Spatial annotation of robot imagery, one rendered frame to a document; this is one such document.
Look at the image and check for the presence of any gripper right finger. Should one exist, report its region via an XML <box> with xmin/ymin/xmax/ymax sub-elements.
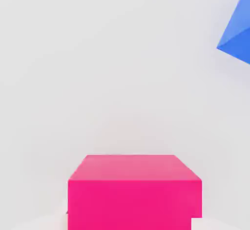
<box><xmin>191</xmin><ymin>217</ymin><xmax>231</xmax><ymax>230</ymax></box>

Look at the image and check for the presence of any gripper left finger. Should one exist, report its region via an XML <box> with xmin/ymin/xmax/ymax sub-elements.
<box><xmin>29</xmin><ymin>209</ymin><xmax>69</xmax><ymax>230</ymax></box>

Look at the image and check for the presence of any small pink cube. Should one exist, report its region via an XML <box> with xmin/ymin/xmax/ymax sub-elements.
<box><xmin>67</xmin><ymin>154</ymin><xmax>203</xmax><ymax>230</ymax></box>

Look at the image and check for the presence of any large blue box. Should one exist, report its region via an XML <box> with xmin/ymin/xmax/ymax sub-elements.
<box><xmin>216</xmin><ymin>0</ymin><xmax>250</xmax><ymax>66</ymax></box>

